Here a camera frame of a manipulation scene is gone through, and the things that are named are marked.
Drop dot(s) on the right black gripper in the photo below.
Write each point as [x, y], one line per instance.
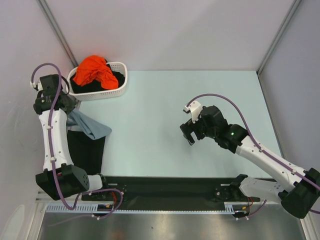
[194, 129]

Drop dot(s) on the right aluminium corner post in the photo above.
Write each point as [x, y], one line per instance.
[293, 10]

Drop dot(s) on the left aluminium corner post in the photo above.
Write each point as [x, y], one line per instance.
[53, 23]

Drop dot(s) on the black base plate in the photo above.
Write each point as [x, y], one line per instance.
[170, 193]

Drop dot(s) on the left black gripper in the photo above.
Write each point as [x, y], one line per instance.
[71, 103]

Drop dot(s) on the orange t-shirt in basket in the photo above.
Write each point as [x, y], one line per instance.
[92, 68]

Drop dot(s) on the black garment in basket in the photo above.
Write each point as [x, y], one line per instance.
[95, 85]

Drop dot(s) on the white plastic laundry basket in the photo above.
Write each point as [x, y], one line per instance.
[116, 66]

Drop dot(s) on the folded black t-shirt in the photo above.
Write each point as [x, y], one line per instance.
[85, 152]

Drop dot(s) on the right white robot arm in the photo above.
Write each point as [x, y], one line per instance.
[295, 188]

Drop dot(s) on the aluminium corner post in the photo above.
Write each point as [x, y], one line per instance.
[293, 10]
[53, 23]

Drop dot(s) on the grey-blue t-shirt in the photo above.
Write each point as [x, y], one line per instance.
[90, 127]

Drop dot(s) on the aluminium front rail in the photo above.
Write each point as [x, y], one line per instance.
[43, 197]

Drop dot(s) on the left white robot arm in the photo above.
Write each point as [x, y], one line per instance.
[60, 178]

